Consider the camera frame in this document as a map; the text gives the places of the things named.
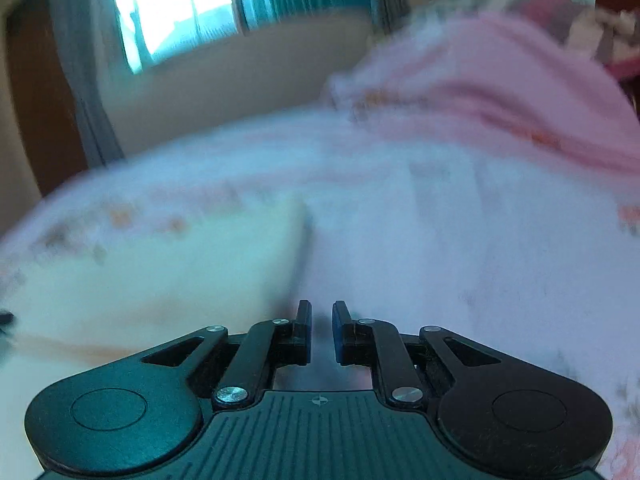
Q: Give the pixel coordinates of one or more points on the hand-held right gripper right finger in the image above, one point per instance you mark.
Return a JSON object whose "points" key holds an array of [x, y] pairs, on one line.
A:
{"points": [[339, 332]]}

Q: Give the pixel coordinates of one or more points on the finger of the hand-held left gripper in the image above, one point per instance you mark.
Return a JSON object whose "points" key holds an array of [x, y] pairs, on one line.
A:
{"points": [[5, 318]]}

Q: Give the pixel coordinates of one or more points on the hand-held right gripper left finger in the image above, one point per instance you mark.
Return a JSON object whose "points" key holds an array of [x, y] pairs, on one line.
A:
{"points": [[303, 332]]}

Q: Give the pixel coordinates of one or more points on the white knit garment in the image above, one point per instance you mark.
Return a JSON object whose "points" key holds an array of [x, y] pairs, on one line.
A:
{"points": [[150, 270]]}

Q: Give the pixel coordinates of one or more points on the floral white bed sheet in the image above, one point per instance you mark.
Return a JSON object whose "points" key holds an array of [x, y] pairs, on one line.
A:
{"points": [[425, 240]]}

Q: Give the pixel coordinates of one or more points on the brown wooden door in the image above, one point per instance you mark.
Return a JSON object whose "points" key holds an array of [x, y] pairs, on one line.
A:
{"points": [[40, 100]]}

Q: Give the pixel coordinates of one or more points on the grey curtain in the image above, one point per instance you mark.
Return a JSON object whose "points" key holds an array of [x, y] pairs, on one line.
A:
{"points": [[82, 75], [390, 0]]}

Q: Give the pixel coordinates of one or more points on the pink blanket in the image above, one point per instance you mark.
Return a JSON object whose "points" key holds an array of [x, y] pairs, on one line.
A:
{"points": [[480, 75]]}

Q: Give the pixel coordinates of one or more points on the barred window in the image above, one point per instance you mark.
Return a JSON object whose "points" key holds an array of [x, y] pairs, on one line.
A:
{"points": [[175, 5]]}

